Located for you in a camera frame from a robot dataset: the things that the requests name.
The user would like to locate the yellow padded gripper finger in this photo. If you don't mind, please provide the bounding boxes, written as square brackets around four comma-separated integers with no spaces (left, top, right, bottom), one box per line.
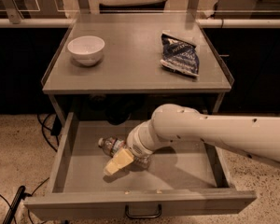
[104,147,133,175]

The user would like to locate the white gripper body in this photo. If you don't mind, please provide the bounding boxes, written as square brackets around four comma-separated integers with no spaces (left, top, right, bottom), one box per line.
[126,120,165,158]

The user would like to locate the clear plastic water bottle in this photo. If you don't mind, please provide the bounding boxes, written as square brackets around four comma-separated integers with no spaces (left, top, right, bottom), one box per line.
[98,137,151,169]

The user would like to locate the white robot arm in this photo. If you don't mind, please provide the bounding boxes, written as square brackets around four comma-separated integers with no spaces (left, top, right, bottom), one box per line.
[104,104,280,175]

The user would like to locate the grey cabinet with counter top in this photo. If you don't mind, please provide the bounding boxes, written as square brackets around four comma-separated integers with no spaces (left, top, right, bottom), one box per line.
[43,13,233,123]

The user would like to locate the open grey top drawer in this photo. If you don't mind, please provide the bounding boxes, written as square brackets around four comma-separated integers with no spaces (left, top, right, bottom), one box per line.
[24,112,256,220]

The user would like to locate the blue chip bag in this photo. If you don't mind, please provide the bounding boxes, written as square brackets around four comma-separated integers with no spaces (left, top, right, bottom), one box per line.
[161,32,200,77]

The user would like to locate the white ceramic bowl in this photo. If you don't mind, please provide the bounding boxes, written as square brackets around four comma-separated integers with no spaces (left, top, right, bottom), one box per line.
[67,35,105,66]

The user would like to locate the black power strip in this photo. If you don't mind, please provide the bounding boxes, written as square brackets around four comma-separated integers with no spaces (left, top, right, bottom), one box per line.
[3,186,26,224]

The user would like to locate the black chair back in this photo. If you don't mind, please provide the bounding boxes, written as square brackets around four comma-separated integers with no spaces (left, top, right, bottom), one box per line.
[99,0,168,13]

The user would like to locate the black drawer handle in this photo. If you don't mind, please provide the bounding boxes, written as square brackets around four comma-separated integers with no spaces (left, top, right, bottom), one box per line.
[125,204,162,219]

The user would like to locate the black floor cables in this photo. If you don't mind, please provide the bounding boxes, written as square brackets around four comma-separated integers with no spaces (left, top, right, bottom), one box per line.
[36,113,61,153]

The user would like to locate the white horizontal rail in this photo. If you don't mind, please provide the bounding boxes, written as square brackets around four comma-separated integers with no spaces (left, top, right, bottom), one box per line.
[0,19,280,29]

